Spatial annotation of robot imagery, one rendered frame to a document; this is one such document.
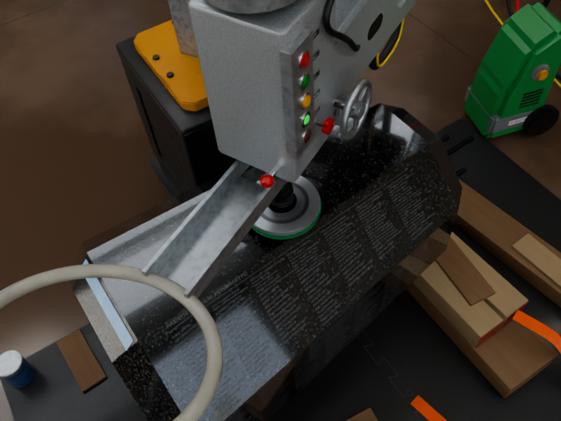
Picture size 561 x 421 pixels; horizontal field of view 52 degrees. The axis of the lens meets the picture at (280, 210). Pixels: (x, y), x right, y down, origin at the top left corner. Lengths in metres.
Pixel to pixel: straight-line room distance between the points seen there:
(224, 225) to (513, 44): 1.82
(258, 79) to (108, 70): 2.48
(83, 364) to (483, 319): 1.52
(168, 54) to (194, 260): 1.14
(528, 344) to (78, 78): 2.69
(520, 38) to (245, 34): 1.89
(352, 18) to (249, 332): 0.85
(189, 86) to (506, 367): 1.51
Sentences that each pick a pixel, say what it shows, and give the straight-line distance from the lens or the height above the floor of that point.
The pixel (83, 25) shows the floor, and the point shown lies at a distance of 4.01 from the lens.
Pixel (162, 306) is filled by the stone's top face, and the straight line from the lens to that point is 1.57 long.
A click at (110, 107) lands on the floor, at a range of 3.35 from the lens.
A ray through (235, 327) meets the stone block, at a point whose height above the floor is 0.72.
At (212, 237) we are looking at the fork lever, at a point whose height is 1.06.
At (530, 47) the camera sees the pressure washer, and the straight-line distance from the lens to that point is 2.79.
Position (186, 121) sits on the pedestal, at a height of 0.74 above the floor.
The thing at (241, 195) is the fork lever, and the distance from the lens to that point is 1.41.
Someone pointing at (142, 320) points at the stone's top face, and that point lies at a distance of 1.57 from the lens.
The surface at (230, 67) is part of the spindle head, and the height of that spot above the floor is 1.40.
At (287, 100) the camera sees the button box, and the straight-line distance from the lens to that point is 1.14.
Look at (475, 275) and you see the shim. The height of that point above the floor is 0.22.
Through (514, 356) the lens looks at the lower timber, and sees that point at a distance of 2.32.
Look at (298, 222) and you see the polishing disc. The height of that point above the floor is 0.86.
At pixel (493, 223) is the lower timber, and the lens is 2.62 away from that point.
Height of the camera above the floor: 2.15
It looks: 53 degrees down
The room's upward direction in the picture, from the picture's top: 6 degrees counter-clockwise
